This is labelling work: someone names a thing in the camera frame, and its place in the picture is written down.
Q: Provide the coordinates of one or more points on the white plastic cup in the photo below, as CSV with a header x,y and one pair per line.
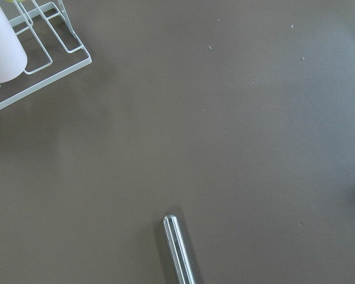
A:
x,y
13,59

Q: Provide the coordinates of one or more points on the steel muddler with black tip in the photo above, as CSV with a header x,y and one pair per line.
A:
x,y
177,248

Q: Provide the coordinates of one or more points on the white wire cup rack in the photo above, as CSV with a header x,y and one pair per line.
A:
x,y
53,48

